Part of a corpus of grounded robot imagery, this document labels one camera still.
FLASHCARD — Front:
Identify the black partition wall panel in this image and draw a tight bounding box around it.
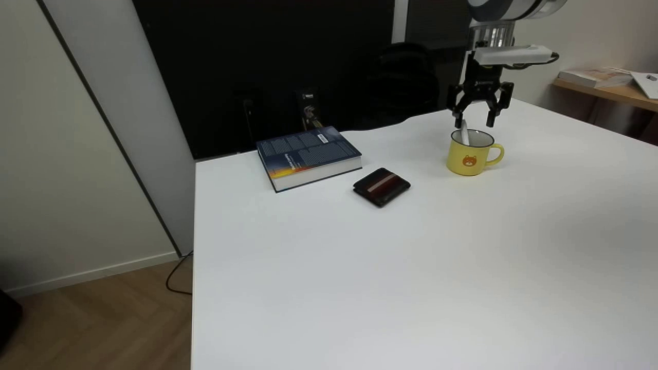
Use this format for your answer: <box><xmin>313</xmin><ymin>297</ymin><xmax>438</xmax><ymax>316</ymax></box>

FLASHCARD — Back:
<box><xmin>132</xmin><ymin>0</ymin><xmax>477</xmax><ymax>163</ymax></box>

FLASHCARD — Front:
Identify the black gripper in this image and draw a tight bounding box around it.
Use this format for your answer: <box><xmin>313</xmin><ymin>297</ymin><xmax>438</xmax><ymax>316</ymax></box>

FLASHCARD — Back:
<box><xmin>446</xmin><ymin>65</ymin><xmax>515</xmax><ymax>134</ymax></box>

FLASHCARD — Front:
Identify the white paper sheet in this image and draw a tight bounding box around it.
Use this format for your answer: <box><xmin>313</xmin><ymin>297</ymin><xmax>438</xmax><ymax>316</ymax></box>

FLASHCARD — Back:
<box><xmin>628</xmin><ymin>68</ymin><xmax>658</xmax><ymax>104</ymax></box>

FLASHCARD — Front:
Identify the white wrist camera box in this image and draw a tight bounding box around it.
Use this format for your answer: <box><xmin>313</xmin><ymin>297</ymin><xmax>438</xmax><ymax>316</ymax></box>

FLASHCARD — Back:
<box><xmin>471</xmin><ymin>43</ymin><xmax>561</xmax><ymax>71</ymax></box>

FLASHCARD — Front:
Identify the small black box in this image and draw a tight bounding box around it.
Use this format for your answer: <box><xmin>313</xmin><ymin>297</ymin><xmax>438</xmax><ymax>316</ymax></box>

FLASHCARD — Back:
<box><xmin>351</xmin><ymin>165</ymin><xmax>414</xmax><ymax>212</ymax></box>

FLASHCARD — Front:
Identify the dark blue hardcover book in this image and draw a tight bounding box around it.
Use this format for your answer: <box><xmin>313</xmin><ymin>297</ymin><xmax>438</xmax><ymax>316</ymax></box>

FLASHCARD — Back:
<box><xmin>254</xmin><ymin>123</ymin><xmax>364</xmax><ymax>196</ymax></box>

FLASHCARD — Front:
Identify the black office chair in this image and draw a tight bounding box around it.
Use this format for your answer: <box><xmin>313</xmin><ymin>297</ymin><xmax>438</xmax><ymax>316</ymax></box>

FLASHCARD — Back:
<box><xmin>360</xmin><ymin>41</ymin><xmax>441</xmax><ymax>129</ymax></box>

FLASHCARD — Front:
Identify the black object on floor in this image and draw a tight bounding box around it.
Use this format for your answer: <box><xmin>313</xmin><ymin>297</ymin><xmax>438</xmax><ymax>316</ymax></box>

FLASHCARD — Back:
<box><xmin>0</xmin><ymin>288</ymin><xmax>25</xmax><ymax>353</ymax></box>

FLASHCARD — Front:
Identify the small dark clamp stand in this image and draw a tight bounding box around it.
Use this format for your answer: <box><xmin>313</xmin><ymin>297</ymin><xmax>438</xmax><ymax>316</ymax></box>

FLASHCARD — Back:
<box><xmin>295</xmin><ymin>87</ymin><xmax>324</xmax><ymax>134</ymax></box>

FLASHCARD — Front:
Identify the wooden side desk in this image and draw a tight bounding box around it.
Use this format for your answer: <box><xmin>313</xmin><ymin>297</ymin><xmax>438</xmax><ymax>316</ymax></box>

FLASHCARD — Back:
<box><xmin>551</xmin><ymin>68</ymin><xmax>658</xmax><ymax>147</ymax></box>

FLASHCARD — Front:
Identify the black cable on floor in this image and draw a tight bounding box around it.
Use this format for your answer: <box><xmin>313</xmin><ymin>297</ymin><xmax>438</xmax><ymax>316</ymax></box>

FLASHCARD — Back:
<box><xmin>164</xmin><ymin>251</ymin><xmax>196</xmax><ymax>299</ymax></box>

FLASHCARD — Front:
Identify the white leaning board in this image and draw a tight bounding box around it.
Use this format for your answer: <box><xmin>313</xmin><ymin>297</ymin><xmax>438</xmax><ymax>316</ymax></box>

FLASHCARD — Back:
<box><xmin>35</xmin><ymin>0</ymin><xmax>200</xmax><ymax>260</ymax></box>

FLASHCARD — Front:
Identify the yellow enamel mug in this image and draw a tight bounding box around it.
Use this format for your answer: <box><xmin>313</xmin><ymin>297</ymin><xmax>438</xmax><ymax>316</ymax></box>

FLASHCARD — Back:
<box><xmin>445</xmin><ymin>125</ymin><xmax>507</xmax><ymax>180</ymax></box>

